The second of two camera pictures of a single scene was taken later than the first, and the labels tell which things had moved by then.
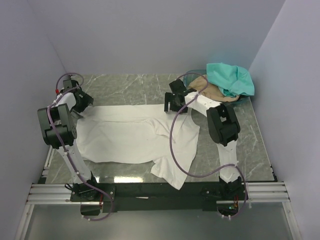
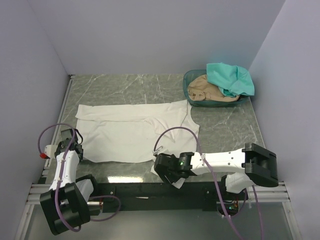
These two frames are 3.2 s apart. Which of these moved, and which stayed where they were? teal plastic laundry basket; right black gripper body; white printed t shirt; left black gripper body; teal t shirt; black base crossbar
Moved: right black gripper body; left black gripper body
Stayed: white printed t shirt; teal t shirt; black base crossbar; teal plastic laundry basket
